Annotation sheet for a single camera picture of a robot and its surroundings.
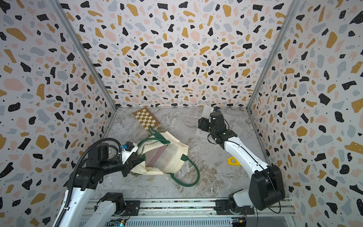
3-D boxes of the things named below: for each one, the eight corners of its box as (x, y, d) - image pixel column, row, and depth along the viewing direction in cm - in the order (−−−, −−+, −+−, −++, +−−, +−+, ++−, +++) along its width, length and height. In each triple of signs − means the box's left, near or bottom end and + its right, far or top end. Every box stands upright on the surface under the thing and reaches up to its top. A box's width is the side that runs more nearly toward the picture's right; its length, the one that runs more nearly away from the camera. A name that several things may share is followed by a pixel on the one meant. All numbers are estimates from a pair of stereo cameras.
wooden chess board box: (147, 132, 107) (146, 130, 105) (133, 115, 119) (132, 112, 116) (160, 125, 112) (160, 122, 110) (146, 109, 124) (145, 106, 121)
